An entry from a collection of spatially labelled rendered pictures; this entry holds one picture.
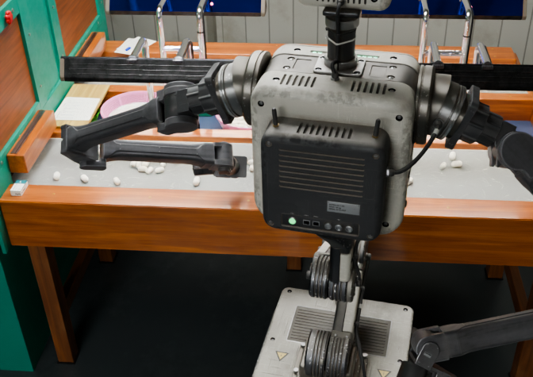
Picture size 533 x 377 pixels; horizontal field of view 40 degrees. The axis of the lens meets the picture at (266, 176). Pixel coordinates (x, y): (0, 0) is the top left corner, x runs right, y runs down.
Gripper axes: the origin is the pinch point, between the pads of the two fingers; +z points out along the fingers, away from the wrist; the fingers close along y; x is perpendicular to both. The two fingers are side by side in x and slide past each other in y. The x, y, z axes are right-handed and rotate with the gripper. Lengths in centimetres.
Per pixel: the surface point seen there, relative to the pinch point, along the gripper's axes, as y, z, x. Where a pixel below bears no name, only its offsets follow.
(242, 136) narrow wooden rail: 0.8, 26.8, -14.1
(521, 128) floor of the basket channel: -103, 52, -25
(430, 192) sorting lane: -63, 7, 4
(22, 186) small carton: 68, -2, 8
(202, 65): 11.3, -2.7, -32.6
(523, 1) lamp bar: -99, 39, -70
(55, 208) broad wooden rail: 55, -4, 15
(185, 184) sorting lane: 16.5, 8.0, 5.0
